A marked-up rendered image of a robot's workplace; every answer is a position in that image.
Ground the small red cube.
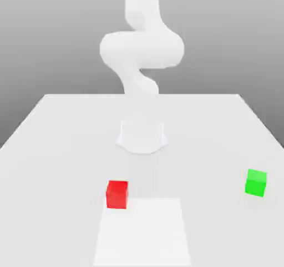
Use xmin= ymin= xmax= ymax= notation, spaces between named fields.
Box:
xmin=105 ymin=179 xmax=129 ymax=210

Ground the small green cube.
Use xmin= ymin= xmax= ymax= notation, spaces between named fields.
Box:
xmin=244 ymin=168 xmax=267 ymax=198

